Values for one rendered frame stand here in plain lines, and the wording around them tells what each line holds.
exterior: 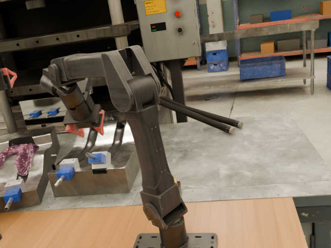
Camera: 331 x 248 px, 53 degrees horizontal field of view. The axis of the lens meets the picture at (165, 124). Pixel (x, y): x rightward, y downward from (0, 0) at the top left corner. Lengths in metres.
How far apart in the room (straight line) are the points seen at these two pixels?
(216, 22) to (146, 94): 6.69
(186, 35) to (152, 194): 1.16
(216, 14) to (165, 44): 5.58
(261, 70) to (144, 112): 4.09
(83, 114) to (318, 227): 0.77
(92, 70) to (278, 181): 0.63
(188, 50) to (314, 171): 0.96
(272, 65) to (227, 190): 3.79
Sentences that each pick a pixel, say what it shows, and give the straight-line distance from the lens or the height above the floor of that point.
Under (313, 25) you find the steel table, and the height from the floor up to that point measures 0.88.
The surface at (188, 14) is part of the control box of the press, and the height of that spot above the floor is 1.29.
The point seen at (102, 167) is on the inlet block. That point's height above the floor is 0.89.
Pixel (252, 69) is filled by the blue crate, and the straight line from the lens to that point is 4.72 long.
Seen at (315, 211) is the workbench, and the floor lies 0.71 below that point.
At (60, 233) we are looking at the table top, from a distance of 1.00.
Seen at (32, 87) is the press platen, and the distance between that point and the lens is 2.01.
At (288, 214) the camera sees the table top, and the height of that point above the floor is 0.80.
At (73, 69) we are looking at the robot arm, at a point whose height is 1.23.
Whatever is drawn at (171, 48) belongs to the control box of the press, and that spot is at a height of 1.13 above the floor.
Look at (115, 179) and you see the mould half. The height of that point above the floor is 0.85.
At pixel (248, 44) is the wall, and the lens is 7.64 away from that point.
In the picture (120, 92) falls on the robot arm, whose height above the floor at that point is 1.19.
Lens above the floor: 1.34
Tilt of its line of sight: 19 degrees down
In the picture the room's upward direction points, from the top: 9 degrees counter-clockwise
